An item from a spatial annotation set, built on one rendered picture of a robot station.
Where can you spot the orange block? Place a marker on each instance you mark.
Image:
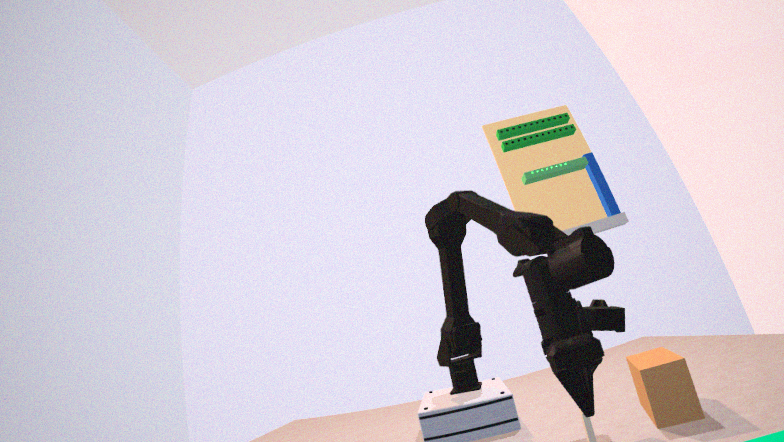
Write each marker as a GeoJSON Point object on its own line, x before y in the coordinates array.
{"type": "Point", "coordinates": [665, 387]}

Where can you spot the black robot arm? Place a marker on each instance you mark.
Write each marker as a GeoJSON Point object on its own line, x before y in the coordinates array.
{"type": "Point", "coordinates": [572, 262]}

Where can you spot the beige domino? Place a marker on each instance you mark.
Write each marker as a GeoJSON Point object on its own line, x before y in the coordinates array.
{"type": "Point", "coordinates": [588, 427]}

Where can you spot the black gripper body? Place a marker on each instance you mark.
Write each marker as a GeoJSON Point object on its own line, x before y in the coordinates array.
{"type": "Point", "coordinates": [563, 342]}

